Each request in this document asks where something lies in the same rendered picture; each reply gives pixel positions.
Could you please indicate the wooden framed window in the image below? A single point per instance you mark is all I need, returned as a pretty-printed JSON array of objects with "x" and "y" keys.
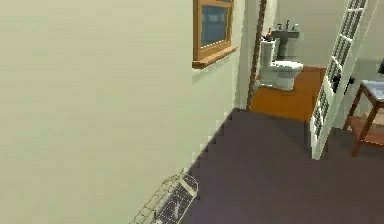
[{"x": 213, "y": 26}]

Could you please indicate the white toilet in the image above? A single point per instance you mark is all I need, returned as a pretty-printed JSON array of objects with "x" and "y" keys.
[{"x": 278, "y": 70}]

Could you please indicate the small orange bottle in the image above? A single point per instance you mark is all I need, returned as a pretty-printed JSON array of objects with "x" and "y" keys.
[{"x": 268, "y": 34}]

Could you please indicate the white glazed room door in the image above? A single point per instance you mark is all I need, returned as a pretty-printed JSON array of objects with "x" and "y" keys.
[{"x": 336, "y": 70}]

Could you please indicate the brown wooden side table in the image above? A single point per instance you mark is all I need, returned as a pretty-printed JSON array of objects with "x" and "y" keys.
[{"x": 368, "y": 113}]

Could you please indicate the grey pedestal sink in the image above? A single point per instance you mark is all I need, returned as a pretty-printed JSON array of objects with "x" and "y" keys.
[{"x": 285, "y": 35}]

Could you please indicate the black object on wall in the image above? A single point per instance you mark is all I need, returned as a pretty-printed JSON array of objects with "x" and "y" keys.
[{"x": 381, "y": 66}]

